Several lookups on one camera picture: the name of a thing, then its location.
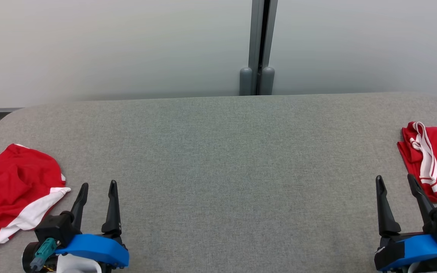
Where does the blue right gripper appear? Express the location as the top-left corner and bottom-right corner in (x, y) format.
(374, 174), (437, 273)

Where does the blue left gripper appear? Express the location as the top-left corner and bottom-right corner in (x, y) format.
(55, 180), (130, 269)

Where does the red garment white panel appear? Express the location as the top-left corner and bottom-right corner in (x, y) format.
(0, 143), (71, 250)

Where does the teal left camera connector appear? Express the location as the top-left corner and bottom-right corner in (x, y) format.
(30, 238), (58, 272)

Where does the grey cylindrical post cap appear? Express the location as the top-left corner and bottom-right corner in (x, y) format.
(260, 67), (275, 96)
(239, 67), (253, 96)

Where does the grey metal partition post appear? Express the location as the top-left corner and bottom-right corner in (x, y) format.
(248, 0), (279, 96)

